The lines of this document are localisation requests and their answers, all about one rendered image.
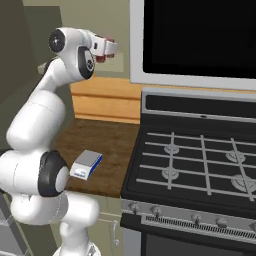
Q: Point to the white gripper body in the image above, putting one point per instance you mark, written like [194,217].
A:
[109,48]

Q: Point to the grey drawer stack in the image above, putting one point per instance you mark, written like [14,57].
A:
[11,230]

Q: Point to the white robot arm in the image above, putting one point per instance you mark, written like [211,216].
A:
[35,123]

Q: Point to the silver stove knob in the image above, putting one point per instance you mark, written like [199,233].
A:
[196,218]
[134,207]
[221,222]
[155,210]
[253,226]

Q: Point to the red yogurt cup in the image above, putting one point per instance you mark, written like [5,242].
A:
[101,59]

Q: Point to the olive wall cabinet door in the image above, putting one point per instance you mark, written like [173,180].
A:
[15,50]

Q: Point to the white and blue digital scale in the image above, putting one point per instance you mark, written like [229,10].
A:
[87,160]

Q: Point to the beige base cabinet door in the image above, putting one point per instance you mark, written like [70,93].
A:
[106,213]

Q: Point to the black and silver stove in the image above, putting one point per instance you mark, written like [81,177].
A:
[200,160]

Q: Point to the olive wall cabinet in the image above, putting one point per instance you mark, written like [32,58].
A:
[100,20]

